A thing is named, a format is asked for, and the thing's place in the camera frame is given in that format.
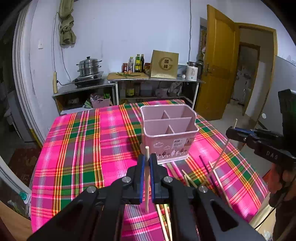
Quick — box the green cloth hanging on wall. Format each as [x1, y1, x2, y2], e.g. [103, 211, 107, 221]
[58, 0, 76, 46]

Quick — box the portable gas stove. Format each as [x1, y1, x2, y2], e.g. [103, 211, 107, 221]
[72, 71, 103, 88]

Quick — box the white electric kettle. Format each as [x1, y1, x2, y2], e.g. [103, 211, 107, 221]
[186, 61, 199, 81]

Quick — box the pink plastic utensil basket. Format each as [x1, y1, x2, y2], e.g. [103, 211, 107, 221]
[140, 104, 199, 164]

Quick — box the stainless steel steamer pot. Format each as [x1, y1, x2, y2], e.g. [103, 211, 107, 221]
[76, 56, 102, 77]

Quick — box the gold cardboard box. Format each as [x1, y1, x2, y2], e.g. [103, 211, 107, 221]
[150, 50, 179, 79]

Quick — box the person right hand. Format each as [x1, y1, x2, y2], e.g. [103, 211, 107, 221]
[267, 163, 295, 207]

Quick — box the green sauce bottle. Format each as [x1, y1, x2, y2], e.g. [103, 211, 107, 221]
[134, 54, 142, 72]

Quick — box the yellow wooden door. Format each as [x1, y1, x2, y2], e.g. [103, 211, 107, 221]
[195, 5, 240, 121]

